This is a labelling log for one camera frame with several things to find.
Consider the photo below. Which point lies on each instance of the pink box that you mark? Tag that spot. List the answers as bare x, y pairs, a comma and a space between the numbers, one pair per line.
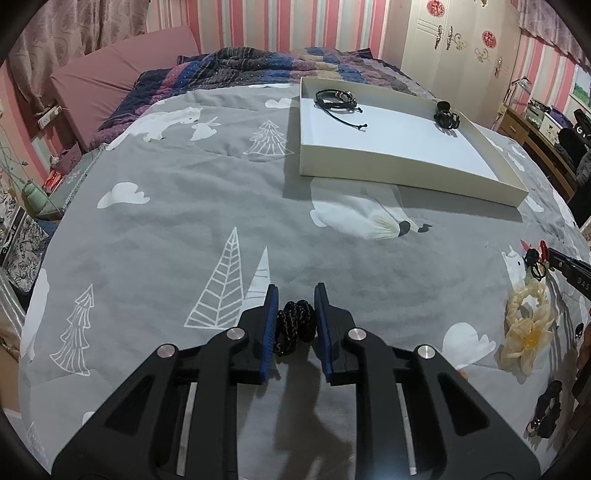
69, 157

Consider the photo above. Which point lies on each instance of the black white patterned bag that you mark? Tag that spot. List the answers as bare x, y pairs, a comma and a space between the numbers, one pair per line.
25, 242

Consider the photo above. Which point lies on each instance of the wall poster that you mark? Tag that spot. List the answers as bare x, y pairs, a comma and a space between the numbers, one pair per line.
582, 88

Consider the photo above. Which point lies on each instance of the white shallow cardboard box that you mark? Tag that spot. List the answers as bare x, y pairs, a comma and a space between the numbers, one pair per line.
392, 138

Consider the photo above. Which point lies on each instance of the desk lamp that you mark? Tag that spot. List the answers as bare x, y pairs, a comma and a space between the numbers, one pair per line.
513, 92

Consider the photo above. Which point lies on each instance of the pink patterned curtain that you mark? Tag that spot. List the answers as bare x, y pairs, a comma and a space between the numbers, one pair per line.
69, 37

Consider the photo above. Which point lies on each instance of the pink window valance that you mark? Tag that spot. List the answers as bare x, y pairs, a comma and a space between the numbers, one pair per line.
556, 27

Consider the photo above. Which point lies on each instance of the white power strip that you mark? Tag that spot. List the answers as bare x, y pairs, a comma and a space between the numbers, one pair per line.
48, 116

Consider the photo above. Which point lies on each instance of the black hair clip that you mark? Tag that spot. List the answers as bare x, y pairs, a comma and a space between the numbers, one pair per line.
445, 116

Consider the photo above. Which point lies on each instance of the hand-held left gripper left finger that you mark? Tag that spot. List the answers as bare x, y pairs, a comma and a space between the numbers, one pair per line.
272, 337

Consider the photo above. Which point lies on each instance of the grey bedside table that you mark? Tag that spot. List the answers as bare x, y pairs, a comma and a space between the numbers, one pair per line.
71, 184

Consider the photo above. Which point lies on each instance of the white storage box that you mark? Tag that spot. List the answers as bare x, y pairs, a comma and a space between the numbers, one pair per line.
551, 123

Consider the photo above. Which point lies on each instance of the striped purple blue quilt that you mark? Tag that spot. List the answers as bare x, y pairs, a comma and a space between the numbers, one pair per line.
286, 64

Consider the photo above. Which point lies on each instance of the white wardrobe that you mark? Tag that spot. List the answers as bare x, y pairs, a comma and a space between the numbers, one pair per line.
461, 41

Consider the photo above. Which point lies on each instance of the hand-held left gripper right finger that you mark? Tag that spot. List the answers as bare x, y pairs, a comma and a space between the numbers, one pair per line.
323, 337

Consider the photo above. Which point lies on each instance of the wooden desk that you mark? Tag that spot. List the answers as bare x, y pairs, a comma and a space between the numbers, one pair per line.
538, 143

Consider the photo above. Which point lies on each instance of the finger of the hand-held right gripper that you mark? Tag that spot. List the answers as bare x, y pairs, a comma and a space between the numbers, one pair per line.
570, 263

